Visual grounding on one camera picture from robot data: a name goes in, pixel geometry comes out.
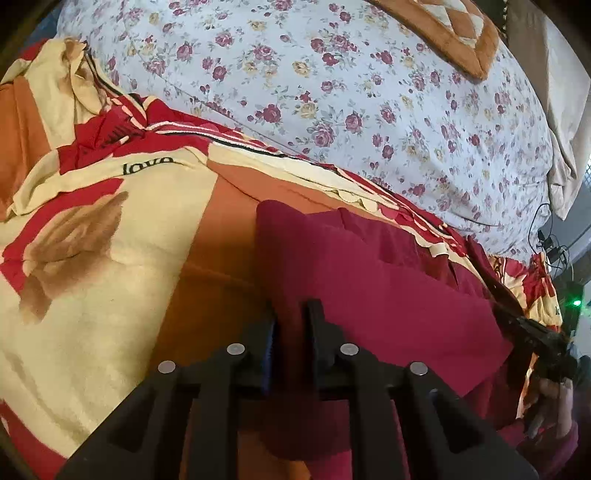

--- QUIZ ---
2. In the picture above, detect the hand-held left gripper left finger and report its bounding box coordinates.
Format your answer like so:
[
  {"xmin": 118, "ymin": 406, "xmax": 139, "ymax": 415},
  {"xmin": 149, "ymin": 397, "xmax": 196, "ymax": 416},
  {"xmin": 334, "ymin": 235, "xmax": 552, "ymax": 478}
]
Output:
[{"xmin": 55, "ymin": 316, "xmax": 282, "ymax": 480}]

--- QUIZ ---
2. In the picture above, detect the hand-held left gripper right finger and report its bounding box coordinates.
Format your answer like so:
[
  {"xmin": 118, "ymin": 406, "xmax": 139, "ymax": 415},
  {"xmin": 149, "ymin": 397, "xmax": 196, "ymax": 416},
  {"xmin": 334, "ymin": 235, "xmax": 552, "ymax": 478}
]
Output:
[{"xmin": 302, "ymin": 299, "xmax": 541, "ymax": 480}]

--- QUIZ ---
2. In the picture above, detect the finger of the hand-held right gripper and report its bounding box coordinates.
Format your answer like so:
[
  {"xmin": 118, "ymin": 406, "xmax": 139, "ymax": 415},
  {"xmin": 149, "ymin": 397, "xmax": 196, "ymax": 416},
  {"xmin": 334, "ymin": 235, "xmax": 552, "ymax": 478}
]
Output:
[{"xmin": 489, "ymin": 281, "xmax": 561, "ymax": 349}]

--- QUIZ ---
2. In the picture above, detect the maroon cloth garment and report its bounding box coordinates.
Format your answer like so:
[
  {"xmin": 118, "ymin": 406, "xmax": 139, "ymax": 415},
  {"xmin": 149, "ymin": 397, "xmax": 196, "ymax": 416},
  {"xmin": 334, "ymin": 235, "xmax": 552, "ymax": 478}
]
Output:
[{"xmin": 254, "ymin": 198, "xmax": 527, "ymax": 480}]

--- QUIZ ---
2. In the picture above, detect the person's right hand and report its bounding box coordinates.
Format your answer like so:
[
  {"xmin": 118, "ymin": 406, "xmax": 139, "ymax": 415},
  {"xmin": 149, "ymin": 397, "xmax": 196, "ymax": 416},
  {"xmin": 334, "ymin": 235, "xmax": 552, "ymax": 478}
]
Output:
[{"xmin": 524, "ymin": 376, "xmax": 580, "ymax": 439}]

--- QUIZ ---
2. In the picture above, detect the red cream orange printed blanket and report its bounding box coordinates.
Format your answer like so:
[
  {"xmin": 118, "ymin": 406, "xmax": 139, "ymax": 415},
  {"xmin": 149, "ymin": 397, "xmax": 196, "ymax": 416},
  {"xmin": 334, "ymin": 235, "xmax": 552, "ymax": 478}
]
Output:
[{"xmin": 0, "ymin": 37, "xmax": 568, "ymax": 480}]

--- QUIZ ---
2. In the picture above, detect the beige curtain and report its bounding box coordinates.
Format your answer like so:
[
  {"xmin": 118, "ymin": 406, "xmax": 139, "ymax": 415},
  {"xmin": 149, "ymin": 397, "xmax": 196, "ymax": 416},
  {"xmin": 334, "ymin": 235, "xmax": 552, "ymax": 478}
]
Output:
[{"xmin": 503, "ymin": 0, "xmax": 591, "ymax": 221}]

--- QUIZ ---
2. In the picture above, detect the white floral bed sheet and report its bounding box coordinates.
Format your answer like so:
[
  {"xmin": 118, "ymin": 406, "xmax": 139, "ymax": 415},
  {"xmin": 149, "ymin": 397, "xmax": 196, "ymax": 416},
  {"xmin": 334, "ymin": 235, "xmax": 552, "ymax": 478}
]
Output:
[{"xmin": 55, "ymin": 0, "xmax": 555, "ymax": 266}]

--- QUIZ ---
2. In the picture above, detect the orange checkered cushion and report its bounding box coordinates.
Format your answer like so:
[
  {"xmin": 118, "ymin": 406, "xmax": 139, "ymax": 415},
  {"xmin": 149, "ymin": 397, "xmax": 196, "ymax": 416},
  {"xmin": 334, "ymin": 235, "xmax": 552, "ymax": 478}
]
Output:
[{"xmin": 369, "ymin": 0, "xmax": 502, "ymax": 81}]

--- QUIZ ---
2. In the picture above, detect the black cable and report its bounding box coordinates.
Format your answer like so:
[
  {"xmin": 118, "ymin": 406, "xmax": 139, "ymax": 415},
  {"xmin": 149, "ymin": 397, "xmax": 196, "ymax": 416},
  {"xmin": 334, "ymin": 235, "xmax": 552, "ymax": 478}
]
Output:
[{"xmin": 529, "ymin": 202, "xmax": 571, "ymax": 278}]

